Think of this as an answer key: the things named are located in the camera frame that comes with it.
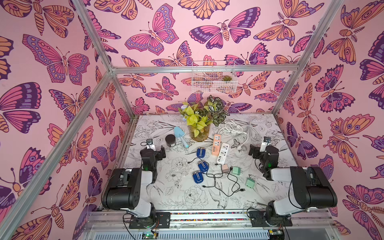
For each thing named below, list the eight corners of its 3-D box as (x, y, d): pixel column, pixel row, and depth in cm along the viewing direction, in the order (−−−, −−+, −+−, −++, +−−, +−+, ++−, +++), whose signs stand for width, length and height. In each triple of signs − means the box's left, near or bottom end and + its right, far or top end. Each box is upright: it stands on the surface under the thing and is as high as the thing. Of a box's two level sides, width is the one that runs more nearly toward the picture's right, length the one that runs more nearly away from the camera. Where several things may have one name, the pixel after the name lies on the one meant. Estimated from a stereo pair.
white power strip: (215, 162, 96) (216, 160, 93) (221, 144, 105) (222, 141, 102) (224, 165, 95) (225, 163, 92) (229, 147, 103) (230, 144, 101)
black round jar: (165, 147, 104) (164, 142, 99) (167, 138, 108) (165, 134, 104) (175, 147, 104) (174, 142, 99) (176, 138, 108) (175, 134, 104)
